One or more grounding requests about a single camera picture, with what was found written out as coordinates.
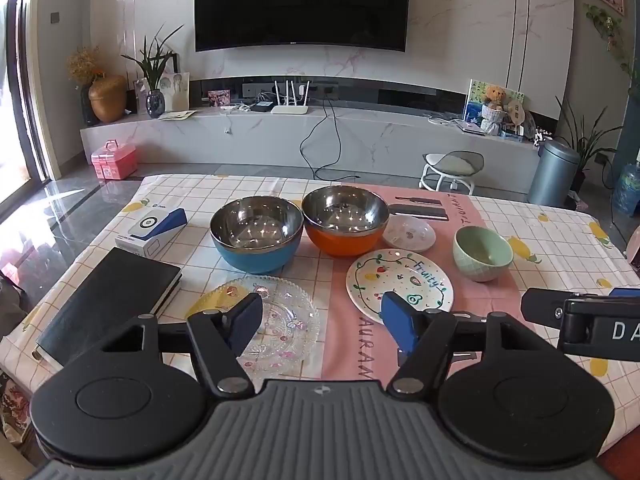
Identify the white and blue box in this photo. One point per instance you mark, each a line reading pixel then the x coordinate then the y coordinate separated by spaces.
pixel 145 247

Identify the dried flower bunch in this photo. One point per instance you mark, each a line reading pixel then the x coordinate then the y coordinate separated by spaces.
pixel 85 65

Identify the green leafy plant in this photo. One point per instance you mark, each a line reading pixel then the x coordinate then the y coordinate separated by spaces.
pixel 155 65

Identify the small photo frame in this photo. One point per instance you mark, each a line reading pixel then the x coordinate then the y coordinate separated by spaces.
pixel 141 94

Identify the black notebook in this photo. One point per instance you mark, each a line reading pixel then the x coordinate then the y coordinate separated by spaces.
pixel 110 300

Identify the black television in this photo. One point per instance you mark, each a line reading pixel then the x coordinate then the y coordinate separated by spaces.
pixel 300 0

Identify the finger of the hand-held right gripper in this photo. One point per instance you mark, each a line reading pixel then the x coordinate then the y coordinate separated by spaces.
pixel 627 293
pixel 540 307

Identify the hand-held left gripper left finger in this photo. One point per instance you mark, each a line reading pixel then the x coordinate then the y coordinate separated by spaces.
pixel 247 320

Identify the blue water jug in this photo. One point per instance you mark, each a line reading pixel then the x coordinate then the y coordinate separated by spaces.
pixel 627 190

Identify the blue steel bowl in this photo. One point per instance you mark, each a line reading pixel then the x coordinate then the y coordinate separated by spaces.
pixel 255 260

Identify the fruit printed white plate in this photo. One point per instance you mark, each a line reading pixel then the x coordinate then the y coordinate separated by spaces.
pixel 380 275

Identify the black set-top box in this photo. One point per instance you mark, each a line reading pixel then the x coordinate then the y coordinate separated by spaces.
pixel 261 106

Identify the paddle hand fan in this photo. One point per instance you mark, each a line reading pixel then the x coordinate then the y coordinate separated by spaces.
pixel 515 110

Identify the grey metal trash can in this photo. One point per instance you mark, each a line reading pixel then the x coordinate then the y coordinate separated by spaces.
pixel 552 175

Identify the brown round vase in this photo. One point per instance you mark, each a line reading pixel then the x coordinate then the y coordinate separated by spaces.
pixel 107 100

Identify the white router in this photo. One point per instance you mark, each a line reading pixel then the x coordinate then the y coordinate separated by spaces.
pixel 290 109

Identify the teddy bear in white pot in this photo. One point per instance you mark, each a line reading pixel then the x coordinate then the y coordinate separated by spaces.
pixel 494 110

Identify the pink bottle print runner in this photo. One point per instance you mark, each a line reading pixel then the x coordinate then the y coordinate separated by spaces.
pixel 475 305

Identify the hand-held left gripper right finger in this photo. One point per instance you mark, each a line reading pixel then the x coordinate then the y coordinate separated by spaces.
pixel 397 325

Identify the white stool with grey seat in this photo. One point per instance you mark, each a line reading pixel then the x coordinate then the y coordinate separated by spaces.
pixel 452 162

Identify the silver laptop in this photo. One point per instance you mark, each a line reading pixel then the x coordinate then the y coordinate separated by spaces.
pixel 470 128

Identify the small white plate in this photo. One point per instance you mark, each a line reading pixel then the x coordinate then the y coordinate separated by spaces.
pixel 410 235

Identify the beige paper envelope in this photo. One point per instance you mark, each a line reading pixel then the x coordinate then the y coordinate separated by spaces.
pixel 177 115

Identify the portrait drawing card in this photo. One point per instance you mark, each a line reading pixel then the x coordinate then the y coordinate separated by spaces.
pixel 175 92

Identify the dark glass vase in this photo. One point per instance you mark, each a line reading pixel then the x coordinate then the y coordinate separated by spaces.
pixel 87 107

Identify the clear glass plate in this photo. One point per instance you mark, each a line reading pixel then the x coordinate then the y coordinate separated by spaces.
pixel 285 320

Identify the colourful painting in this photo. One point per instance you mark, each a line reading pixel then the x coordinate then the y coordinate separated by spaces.
pixel 472 102

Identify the orange steel bowl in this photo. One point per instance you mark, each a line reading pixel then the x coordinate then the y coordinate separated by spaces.
pixel 340 245

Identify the hanging vine plant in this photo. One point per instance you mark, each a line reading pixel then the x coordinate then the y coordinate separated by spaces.
pixel 607 25

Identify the pink photo card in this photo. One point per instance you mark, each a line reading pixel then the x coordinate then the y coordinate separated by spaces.
pixel 219 98

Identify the tall potted plant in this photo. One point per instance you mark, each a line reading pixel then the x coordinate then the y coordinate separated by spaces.
pixel 582 145

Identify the green ceramic bowl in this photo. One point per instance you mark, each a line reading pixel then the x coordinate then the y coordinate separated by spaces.
pixel 480 267

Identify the marble television console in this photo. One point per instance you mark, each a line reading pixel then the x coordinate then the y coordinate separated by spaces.
pixel 250 135

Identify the blue ceramic vase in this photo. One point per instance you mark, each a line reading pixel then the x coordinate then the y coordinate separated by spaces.
pixel 155 104

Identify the sliding glass door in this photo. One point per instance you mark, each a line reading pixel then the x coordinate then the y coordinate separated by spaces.
pixel 20 85

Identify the pink plastic case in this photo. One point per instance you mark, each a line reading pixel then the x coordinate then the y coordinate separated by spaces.
pixel 114 160

